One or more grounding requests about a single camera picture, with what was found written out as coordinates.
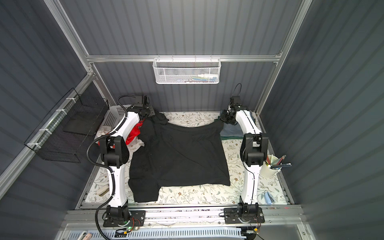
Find black t-shirt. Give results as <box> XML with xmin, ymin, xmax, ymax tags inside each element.
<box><xmin>128</xmin><ymin>113</ymin><xmax>231</xmax><ymax>203</ymax></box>

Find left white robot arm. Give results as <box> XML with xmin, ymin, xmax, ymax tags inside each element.
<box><xmin>95</xmin><ymin>95</ymin><xmax>155</xmax><ymax>208</ymax></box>

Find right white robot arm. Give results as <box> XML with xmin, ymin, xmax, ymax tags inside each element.
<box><xmin>220</xmin><ymin>96</ymin><xmax>269</xmax><ymax>205</ymax></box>

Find folded grey-blue t-shirt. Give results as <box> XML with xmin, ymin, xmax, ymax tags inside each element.
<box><xmin>220</xmin><ymin>110</ymin><xmax>261</xmax><ymax>139</ymax></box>

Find red t-shirt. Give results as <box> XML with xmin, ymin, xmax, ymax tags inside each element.
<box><xmin>97</xmin><ymin>119</ymin><xmax>145</xmax><ymax>146</ymax></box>

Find white plastic laundry basket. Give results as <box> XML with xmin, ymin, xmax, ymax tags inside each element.
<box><xmin>99</xmin><ymin>106</ymin><xmax>125</xmax><ymax>133</ymax></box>

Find white cloth in basket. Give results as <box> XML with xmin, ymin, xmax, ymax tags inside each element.
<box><xmin>96</xmin><ymin>126</ymin><xmax>112</xmax><ymax>138</ymax></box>

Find white pen cup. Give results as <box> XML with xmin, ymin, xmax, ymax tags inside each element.
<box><xmin>260</xmin><ymin>155</ymin><xmax>292</xmax><ymax>178</ymax></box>

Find beige small block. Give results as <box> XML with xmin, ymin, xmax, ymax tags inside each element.
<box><xmin>96</xmin><ymin>185</ymin><xmax>110</xmax><ymax>197</ymax></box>

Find light blue small object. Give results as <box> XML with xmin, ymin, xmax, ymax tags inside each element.
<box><xmin>264</xmin><ymin>192</ymin><xmax>275</xmax><ymax>205</ymax></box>

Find floral table mat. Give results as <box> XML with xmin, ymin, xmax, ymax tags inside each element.
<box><xmin>81</xmin><ymin>112</ymin><xmax>289</xmax><ymax>208</ymax></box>

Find white wire wall basket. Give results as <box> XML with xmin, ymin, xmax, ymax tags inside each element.
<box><xmin>153</xmin><ymin>58</ymin><xmax>222</xmax><ymax>85</ymax></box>

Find black wire wall basket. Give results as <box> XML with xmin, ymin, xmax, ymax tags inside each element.
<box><xmin>24</xmin><ymin>89</ymin><xmax>109</xmax><ymax>164</ymax></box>

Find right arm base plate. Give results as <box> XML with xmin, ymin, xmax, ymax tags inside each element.
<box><xmin>224</xmin><ymin>208</ymin><xmax>265</xmax><ymax>225</ymax></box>

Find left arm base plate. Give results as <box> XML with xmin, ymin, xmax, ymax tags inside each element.
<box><xmin>103</xmin><ymin>211</ymin><xmax>147</xmax><ymax>228</ymax></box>

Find aluminium front rail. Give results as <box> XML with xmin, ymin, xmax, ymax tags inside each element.
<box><xmin>60</xmin><ymin>205</ymin><xmax>307</xmax><ymax>230</ymax></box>

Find white slotted cable duct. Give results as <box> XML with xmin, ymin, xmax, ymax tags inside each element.
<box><xmin>68</xmin><ymin>227</ymin><xmax>248</xmax><ymax>240</ymax></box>

